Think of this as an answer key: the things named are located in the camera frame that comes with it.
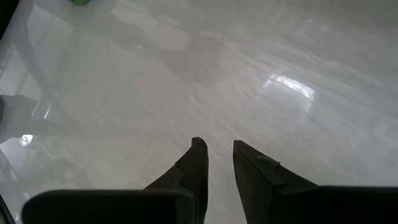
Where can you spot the tuna can green white label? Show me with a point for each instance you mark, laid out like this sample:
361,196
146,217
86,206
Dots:
79,1

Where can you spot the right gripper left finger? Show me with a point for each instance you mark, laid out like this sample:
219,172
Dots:
194,174

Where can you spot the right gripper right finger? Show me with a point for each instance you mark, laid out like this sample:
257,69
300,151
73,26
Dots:
267,193

